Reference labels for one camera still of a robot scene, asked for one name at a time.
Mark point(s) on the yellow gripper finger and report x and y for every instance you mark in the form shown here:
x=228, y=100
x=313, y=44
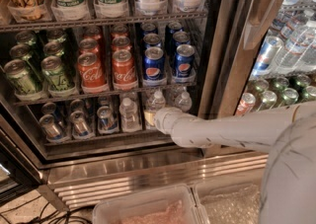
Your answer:
x=149, y=117

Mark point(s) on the clear water bottle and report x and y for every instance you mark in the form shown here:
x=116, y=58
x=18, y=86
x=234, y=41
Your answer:
x=129, y=115
x=155, y=103
x=183, y=102

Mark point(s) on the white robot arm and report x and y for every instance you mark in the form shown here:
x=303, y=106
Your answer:
x=286, y=134

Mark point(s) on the bottom shelf right energy can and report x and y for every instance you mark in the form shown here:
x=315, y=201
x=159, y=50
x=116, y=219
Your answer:
x=107, y=123

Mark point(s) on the shelf energy can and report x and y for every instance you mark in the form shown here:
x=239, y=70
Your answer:
x=81, y=126
x=107, y=123
x=52, y=130

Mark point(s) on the bottom shelf middle energy can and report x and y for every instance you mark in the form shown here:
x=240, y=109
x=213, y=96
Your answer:
x=81, y=126

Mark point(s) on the bottom shelf left energy can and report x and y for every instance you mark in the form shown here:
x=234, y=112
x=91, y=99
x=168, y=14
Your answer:
x=52, y=130

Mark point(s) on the front right red cola can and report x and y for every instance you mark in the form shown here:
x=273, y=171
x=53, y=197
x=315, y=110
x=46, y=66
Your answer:
x=124, y=71

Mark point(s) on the red cola can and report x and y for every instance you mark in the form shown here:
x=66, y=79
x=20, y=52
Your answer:
x=124, y=71
x=92, y=74

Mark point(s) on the front left blue pepsi can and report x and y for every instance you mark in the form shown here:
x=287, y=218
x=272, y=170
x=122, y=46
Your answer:
x=153, y=63

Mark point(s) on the blue pepsi can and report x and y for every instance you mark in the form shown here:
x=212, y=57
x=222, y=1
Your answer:
x=153, y=63
x=183, y=61

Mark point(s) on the front right blue pepsi can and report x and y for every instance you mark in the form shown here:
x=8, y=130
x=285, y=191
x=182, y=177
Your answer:
x=183, y=61

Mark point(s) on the front left red cola can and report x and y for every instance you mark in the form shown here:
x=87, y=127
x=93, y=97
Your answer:
x=92, y=74

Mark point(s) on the left clear plastic bin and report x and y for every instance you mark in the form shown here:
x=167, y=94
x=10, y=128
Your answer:
x=164, y=205

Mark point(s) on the clear plastic bin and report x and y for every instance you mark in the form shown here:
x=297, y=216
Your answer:
x=228, y=202
x=164, y=205

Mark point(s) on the front right green can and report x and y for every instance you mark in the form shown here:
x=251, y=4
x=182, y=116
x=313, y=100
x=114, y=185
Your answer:
x=60, y=82

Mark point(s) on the green can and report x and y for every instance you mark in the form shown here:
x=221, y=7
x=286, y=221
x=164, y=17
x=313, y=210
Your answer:
x=27, y=85
x=60, y=82

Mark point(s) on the right clear plastic bin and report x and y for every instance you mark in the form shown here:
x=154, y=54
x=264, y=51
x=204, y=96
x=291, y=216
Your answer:
x=228, y=202

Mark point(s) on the front left green can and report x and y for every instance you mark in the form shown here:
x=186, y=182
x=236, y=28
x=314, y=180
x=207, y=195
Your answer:
x=27, y=85

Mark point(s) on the steel fridge door frame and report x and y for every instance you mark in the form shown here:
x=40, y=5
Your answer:
x=234, y=32

